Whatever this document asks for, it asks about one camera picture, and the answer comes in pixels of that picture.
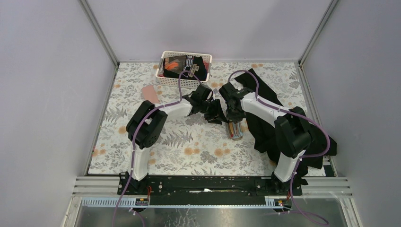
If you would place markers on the black garment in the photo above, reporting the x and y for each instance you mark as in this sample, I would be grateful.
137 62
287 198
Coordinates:
264 133

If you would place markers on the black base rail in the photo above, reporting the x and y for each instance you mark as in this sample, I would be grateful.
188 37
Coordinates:
176 190

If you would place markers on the pink glasses case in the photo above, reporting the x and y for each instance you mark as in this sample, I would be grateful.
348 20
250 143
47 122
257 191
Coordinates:
150 94

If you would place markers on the plaid glasses case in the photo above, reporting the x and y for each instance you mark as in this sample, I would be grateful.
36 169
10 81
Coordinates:
234 130

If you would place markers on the black packaged items in basket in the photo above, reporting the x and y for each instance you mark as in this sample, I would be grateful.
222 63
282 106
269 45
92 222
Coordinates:
173 66

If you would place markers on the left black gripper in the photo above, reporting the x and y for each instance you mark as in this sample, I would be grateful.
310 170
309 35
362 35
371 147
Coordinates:
216 116

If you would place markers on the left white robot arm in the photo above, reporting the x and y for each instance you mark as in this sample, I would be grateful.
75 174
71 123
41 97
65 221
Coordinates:
145 126

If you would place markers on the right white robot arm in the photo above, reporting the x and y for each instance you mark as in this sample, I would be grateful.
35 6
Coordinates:
292 130

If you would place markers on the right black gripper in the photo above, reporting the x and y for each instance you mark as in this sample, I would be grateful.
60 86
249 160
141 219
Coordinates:
233 118

